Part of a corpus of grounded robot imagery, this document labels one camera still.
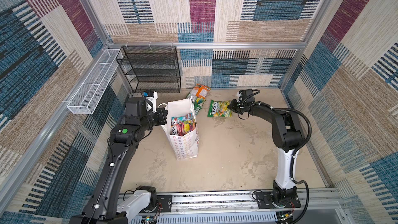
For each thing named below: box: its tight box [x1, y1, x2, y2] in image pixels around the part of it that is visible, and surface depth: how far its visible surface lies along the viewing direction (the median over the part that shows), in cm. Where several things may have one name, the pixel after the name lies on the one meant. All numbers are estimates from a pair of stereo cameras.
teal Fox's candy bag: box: [171, 112, 197, 129], surface depth 90 cm
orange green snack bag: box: [190, 83, 212, 100], surface depth 117 cm
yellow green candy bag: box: [207, 99, 233, 118], surface depth 107 cm
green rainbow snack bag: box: [186, 92, 206, 115], surface depth 111 cm
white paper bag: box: [158, 95, 200, 161], surface depth 84 cm
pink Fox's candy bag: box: [170, 118, 196, 137], surface depth 85 cm
